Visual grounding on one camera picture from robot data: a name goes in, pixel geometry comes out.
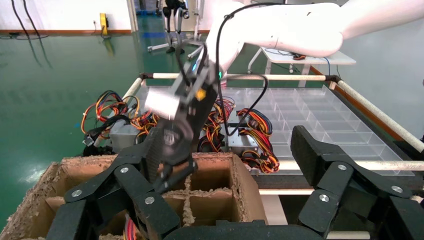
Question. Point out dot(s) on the brown cardboard divider box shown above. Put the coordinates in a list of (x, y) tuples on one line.
[(212, 205)]

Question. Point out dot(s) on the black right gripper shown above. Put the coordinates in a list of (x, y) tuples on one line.
[(179, 139)]

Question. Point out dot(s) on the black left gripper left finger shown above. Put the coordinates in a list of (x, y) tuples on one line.
[(132, 185)]

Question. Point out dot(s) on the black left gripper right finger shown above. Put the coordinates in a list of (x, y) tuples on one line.
[(338, 185)]

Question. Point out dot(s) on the small orange black tool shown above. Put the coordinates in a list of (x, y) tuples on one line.
[(298, 56)]

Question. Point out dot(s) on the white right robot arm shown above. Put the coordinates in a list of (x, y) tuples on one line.
[(298, 30)]

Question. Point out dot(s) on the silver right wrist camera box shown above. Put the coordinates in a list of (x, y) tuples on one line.
[(162, 102)]

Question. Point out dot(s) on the clear plastic compartment tray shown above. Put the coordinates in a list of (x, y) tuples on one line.
[(314, 112)]

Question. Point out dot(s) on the black and silver legged robot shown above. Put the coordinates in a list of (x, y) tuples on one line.
[(177, 20)]

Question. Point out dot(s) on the white table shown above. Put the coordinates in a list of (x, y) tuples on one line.
[(331, 59)]

